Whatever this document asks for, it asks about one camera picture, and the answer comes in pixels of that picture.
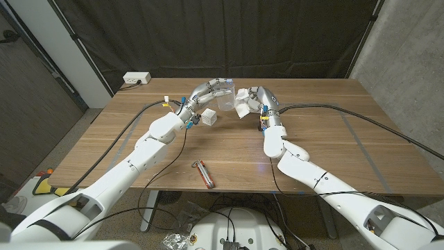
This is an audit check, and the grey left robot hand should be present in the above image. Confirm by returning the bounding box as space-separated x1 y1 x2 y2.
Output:
176 77 234 121

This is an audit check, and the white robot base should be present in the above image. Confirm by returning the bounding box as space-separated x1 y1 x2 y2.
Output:
187 207 288 250

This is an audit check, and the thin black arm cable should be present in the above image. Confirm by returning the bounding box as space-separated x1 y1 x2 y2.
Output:
69 127 189 241
269 156 440 237

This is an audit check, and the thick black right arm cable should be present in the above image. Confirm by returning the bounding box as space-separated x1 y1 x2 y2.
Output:
277 103 444 162

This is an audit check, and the yellow black floor object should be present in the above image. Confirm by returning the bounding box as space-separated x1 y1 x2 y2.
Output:
33 172 72 199

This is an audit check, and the white power strip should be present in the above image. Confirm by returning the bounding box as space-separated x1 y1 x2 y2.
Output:
122 72 152 85

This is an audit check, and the black round floor fan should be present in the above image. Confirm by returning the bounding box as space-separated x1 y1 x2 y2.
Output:
156 190 183 206

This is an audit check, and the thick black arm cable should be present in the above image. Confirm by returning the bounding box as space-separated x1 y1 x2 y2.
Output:
277 103 444 162
65 99 182 195

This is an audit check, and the orange grey toy knife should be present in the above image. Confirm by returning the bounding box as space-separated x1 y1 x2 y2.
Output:
191 159 216 190

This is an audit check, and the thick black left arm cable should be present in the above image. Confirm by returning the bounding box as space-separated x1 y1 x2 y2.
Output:
65 99 182 195

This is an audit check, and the black backdrop pole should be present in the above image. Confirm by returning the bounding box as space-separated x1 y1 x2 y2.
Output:
47 0 115 98
345 0 386 79

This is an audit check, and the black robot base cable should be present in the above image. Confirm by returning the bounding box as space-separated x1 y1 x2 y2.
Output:
211 207 237 242

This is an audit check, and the black backdrop curtain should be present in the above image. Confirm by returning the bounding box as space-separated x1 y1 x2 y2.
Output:
48 0 386 94

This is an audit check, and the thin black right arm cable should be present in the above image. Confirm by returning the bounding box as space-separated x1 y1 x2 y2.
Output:
269 156 440 237

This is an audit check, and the white robot chest cover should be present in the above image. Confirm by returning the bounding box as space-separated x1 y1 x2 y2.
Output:
0 239 142 250

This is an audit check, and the clear plastic bag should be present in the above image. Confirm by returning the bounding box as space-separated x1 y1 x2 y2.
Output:
171 201 211 234

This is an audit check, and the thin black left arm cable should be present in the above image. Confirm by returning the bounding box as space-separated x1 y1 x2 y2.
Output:
69 127 189 241

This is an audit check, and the black power strip cord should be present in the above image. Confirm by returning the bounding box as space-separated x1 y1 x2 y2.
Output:
119 80 142 92

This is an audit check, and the clear plastic measuring cup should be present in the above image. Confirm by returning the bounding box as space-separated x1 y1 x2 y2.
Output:
215 82 237 112

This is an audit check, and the white table leg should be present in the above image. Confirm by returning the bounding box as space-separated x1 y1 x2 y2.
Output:
139 190 160 233

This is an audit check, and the white tissue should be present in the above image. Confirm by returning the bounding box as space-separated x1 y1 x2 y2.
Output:
234 87 253 119

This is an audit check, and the grey table leg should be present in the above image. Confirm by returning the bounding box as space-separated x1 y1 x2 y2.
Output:
316 196 338 240

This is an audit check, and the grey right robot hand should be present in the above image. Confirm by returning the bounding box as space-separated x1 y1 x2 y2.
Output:
244 85 282 128

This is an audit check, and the crumpled silver foil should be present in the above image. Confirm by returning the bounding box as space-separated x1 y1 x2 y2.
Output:
162 233 190 250

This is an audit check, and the white lattice block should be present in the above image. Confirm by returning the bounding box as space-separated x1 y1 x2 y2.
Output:
200 108 218 126

